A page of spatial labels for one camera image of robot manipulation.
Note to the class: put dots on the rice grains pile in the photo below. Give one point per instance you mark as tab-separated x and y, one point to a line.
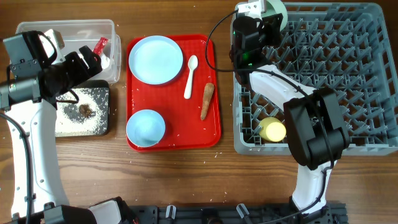
84	118

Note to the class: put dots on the clear plastic bin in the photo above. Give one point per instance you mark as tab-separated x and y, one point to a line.
77	33

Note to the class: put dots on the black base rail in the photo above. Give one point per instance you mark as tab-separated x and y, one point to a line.
331	213

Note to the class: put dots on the grey dishwasher rack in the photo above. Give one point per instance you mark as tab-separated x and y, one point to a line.
345	46

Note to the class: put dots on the yellow cup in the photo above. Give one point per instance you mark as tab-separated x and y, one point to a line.
272	129

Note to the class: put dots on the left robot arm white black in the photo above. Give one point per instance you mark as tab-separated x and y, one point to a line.
37	75

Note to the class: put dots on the crumpled white paper waste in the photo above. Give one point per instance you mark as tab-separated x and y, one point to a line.
105	61

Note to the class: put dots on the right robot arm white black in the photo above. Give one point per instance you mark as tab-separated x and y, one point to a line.
316	130

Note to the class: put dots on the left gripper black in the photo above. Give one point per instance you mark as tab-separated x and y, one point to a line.
81	73

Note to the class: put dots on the brown carrot-shaped food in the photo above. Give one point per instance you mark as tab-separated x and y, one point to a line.
207	95

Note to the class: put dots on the large light blue plate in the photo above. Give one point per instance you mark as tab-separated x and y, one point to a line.
155	60

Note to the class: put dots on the small light blue bowl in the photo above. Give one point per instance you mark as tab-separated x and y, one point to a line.
145	128

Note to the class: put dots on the green bowl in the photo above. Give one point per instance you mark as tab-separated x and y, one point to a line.
276	7

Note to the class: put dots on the red wrapper waste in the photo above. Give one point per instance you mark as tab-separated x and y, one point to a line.
99	47

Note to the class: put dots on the brown food scrap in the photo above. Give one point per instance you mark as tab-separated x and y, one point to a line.
85	110

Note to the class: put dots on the white plastic spoon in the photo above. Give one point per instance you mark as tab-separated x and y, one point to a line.
192	65

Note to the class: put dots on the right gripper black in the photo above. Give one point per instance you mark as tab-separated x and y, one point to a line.
272	27

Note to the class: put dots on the black tray bin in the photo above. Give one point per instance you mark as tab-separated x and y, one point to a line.
84	109

